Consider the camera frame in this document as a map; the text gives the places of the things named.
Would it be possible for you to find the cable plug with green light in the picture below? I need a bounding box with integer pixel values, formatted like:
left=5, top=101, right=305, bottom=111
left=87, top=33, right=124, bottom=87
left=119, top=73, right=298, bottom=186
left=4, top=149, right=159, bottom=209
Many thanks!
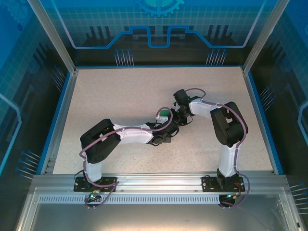
left=88, top=191, right=102, bottom=203
left=225, top=192, right=241, bottom=202

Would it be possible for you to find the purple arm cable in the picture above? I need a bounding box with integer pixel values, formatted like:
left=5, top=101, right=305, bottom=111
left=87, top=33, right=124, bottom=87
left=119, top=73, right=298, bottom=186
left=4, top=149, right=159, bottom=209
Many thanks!
left=184, top=87, right=252, bottom=210
left=79, top=106, right=174, bottom=210

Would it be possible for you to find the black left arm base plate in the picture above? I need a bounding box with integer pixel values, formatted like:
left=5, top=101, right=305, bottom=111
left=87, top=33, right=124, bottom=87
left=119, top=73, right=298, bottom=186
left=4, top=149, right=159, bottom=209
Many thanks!
left=74, top=176, right=118, bottom=193

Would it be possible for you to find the aluminium frame post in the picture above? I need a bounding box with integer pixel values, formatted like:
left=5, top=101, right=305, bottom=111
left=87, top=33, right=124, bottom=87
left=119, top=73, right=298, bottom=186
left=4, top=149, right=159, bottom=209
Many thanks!
left=27, top=0, right=79, bottom=74
left=241, top=0, right=286, bottom=75

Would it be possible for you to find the aluminium mounting beam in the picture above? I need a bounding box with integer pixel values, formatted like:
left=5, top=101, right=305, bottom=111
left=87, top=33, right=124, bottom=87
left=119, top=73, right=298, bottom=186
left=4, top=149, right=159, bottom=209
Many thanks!
left=32, top=172, right=289, bottom=193

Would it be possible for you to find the blue circuit print wide panel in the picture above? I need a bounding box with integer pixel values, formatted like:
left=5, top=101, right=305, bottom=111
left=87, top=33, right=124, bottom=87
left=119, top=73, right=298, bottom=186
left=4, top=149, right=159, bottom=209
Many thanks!
left=40, top=0, right=272, bottom=67

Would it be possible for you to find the slotted metal cable duct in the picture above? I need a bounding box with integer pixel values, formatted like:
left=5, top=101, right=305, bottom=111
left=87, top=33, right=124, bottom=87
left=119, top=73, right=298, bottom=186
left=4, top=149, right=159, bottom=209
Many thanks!
left=38, top=195, right=244, bottom=205

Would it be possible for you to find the grey metal sheet tray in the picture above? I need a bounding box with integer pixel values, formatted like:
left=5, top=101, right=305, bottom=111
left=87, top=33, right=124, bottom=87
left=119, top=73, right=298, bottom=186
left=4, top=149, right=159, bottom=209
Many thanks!
left=15, top=187, right=305, bottom=231

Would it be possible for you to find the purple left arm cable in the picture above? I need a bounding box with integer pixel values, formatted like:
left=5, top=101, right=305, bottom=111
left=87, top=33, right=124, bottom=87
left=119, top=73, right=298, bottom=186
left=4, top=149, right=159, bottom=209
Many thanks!
left=79, top=106, right=174, bottom=210

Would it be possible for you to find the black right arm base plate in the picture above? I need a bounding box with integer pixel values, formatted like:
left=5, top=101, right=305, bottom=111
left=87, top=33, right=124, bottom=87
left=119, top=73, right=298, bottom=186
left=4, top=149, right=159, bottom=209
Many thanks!
left=201, top=175, right=244, bottom=193

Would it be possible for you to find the aluminium side rail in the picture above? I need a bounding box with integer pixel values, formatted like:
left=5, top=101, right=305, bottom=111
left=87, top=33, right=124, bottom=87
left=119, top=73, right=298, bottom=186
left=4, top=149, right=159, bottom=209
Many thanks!
left=44, top=68, right=79, bottom=175

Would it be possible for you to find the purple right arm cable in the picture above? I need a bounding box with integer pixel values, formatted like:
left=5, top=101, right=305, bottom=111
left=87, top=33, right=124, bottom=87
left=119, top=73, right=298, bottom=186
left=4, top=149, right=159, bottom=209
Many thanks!
left=184, top=87, right=252, bottom=210

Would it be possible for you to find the blue circuit print side panel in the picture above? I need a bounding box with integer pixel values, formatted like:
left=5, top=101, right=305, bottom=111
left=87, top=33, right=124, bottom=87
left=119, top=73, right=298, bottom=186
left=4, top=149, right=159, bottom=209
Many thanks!
left=245, top=0, right=308, bottom=231
left=0, top=0, right=73, bottom=231

